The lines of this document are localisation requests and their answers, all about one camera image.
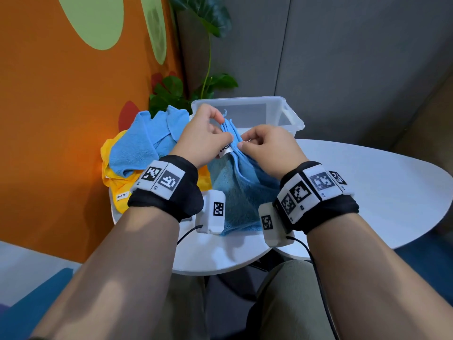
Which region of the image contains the person's left hand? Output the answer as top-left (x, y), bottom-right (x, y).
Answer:
top-left (169, 103), bottom-right (234, 170)

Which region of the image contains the person's right hand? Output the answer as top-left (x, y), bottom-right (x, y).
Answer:
top-left (237, 124), bottom-right (309, 181)

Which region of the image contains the clear plastic storage box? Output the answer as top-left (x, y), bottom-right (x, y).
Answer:
top-left (191, 96), bottom-right (306, 138)

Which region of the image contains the person's right leg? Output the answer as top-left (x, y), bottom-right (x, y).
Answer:
top-left (246, 260), bottom-right (337, 340)

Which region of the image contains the black wristband with markers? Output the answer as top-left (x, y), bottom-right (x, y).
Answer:
top-left (272, 161), bottom-right (360, 235)
top-left (127, 154), bottom-right (205, 223)

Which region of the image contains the green leafy plant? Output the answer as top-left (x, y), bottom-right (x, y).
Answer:
top-left (148, 0), bottom-right (240, 117)

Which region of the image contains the black right wristband with markers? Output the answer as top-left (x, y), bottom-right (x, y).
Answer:
top-left (272, 161), bottom-right (360, 235)

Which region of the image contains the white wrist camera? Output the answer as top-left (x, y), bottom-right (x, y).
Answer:
top-left (258, 201), bottom-right (295, 248)
top-left (195, 190), bottom-right (227, 235)

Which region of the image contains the person's left forearm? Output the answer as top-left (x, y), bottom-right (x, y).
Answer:
top-left (30, 207), bottom-right (180, 340)

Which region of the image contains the person's left leg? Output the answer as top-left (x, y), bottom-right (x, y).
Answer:
top-left (162, 274), bottom-right (210, 340)

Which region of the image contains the black left wristband with markers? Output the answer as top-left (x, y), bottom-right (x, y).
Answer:
top-left (127, 154), bottom-right (205, 223)

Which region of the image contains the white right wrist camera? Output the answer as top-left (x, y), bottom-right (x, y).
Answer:
top-left (258, 201), bottom-right (295, 248)

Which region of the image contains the black camera cable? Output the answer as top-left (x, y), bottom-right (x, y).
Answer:
top-left (176, 224), bottom-right (204, 246)
top-left (285, 236), bottom-right (340, 340)

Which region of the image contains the yellow towel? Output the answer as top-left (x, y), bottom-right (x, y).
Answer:
top-left (100, 130), bottom-right (213, 215)

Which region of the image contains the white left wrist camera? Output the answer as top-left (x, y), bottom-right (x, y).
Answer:
top-left (195, 190), bottom-right (227, 235)

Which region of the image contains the black left camera cable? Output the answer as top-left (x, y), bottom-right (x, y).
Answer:
top-left (176, 224), bottom-right (204, 246)

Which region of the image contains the blue towel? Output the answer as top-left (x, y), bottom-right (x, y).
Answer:
top-left (207, 109), bottom-right (282, 237)
top-left (109, 105), bottom-right (191, 178)

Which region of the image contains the person's leg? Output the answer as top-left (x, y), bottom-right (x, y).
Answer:
top-left (162, 274), bottom-right (210, 340)
top-left (246, 260), bottom-right (337, 340)

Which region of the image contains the black right camera cable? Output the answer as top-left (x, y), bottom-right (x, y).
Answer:
top-left (285, 236), bottom-right (340, 340)

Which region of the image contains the person's right forearm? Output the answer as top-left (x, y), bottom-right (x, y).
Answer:
top-left (307, 212), bottom-right (453, 340)

